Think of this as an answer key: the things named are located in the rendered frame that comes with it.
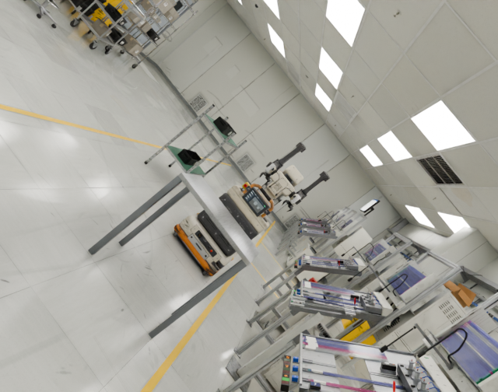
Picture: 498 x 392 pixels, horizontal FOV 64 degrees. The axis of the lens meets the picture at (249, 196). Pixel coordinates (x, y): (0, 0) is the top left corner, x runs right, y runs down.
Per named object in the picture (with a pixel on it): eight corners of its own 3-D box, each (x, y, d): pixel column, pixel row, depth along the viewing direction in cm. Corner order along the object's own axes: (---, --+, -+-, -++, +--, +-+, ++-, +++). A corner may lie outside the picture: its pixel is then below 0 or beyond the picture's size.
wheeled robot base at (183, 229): (208, 279, 390) (228, 264, 387) (170, 228, 396) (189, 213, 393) (223, 266, 457) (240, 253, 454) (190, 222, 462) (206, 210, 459)
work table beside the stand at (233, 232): (120, 241, 299) (201, 175, 289) (176, 316, 293) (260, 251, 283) (87, 250, 254) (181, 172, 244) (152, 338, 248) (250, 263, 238)
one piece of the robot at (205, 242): (215, 263, 389) (221, 257, 388) (190, 229, 393) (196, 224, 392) (215, 262, 391) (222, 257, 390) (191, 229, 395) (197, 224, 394)
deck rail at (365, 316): (299, 306, 334) (301, 299, 334) (299, 306, 336) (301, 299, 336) (386, 324, 325) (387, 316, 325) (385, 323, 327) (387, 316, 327)
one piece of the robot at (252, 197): (256, 223, 393) (271, 211, 381) (235, 196, 396) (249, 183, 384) (261, 220, 402) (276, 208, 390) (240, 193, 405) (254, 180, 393)
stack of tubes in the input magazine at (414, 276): (400, 295, 326) (426, 276, 323) (387, 280, 377) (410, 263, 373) (409, 307, 325) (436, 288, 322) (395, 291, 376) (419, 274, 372)
